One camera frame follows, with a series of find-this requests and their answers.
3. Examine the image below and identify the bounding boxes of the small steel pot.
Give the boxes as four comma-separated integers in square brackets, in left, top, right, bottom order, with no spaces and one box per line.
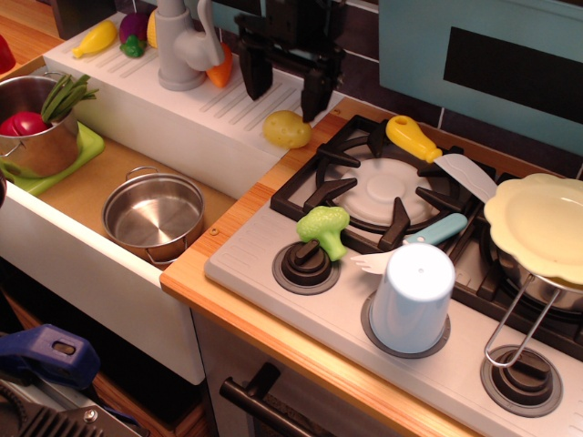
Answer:
[101,166,205,268]

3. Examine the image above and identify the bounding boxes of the left black stove knob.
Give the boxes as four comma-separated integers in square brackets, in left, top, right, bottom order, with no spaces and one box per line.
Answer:
[280,239,332,287]

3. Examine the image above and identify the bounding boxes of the blue handled white fork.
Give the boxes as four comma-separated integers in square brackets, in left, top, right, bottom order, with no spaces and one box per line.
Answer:
[351,213,468,275]

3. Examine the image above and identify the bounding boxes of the green toy beans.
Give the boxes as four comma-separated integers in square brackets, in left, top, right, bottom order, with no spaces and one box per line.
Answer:
[40,74,98,124]

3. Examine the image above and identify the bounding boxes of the red toy tomato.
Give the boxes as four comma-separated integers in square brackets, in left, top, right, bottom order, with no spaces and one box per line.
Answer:
[1,111,50,137]

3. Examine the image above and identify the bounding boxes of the red object at edge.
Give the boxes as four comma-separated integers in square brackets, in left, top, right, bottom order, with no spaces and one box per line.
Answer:
[0,36,16,75]

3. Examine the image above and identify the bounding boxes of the teal microwave cabinet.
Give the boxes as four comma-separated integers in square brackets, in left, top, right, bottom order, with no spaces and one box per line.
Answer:
[379,1,582,154]

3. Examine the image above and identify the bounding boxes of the yellow toy corn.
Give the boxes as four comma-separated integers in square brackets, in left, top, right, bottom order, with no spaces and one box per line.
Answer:
[147,12,158,48]

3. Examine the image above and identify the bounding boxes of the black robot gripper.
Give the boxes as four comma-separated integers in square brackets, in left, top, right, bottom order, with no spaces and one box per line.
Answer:
[235,1,345,123]

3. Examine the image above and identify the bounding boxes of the grey toy faucet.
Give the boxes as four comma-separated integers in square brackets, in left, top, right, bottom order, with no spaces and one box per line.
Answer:
[155,0,224,91]

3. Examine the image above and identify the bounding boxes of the right black stove knob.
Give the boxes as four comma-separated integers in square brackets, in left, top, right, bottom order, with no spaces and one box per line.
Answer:
[490,350,554,407]

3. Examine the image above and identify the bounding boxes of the purple toy eggplant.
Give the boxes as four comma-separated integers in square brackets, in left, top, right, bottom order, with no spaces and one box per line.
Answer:
[118,13,149,44]

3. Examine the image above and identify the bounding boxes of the blue clamp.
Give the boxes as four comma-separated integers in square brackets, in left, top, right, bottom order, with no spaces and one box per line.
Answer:
[1,324,101,390]

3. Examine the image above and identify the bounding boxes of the yellow handled toy knife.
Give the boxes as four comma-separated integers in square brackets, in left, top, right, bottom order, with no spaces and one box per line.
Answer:
[385,116,497,204]

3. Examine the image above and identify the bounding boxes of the orange toy carrot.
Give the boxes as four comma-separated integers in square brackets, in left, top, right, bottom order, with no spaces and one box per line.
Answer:
[206,42,233,88]

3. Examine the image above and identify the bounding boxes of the black ribbed metal base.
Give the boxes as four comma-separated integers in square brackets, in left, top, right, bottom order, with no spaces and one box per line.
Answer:
[1,381,151,436]

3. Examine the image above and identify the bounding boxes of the yellow toy squash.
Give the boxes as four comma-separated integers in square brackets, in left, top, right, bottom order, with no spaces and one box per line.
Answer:
[72,20,118,58]

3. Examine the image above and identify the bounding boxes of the pale yellow plate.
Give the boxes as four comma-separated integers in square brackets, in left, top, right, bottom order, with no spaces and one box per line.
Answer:
[484,173,582,286]

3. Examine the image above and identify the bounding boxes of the light blue plastic cup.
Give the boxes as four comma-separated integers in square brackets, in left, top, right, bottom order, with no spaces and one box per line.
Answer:
[369,243,455,354]

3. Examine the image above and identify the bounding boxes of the black stove knob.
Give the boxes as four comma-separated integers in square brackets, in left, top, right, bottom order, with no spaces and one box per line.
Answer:
[280,239,332,287]
[490,350,554,407]

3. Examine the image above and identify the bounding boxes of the tall steel pot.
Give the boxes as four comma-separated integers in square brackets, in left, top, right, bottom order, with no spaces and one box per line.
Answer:
[1,76,81,178]

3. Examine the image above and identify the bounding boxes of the black stove grate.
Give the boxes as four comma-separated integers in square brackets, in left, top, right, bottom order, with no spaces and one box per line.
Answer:
[270,114,583,361]

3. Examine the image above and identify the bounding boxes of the yellow toy potato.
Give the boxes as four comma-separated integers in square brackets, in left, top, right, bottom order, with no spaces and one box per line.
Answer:
[262,110,312,149]

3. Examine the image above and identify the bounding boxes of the light green toy broccoli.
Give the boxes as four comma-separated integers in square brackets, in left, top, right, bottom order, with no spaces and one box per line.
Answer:
[296,206,350,261]

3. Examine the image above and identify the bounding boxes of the black oven door handle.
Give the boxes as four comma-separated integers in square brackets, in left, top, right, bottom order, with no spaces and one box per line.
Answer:
[220,362,313,437]

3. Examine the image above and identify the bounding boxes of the green cutting board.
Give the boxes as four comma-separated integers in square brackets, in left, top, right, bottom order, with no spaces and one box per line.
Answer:
[1,122,105,197]

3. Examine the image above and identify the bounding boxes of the steel saucepan with wire handle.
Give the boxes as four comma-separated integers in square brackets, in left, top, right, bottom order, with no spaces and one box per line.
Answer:
[482,231,582,369]

